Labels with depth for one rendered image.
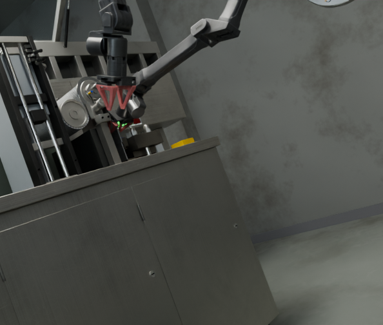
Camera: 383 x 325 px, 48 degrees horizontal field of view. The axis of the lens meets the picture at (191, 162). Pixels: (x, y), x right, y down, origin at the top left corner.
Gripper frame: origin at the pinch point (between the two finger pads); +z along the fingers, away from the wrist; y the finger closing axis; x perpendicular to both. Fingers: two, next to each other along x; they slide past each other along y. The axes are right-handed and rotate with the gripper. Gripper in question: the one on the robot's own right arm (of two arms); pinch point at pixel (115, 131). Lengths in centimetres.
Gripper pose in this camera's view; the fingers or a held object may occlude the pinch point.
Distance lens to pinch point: 187.2
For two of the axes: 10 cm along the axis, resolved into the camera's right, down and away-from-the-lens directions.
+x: -6.6, -6.5, 3.8
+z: -4.1, 7.3, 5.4
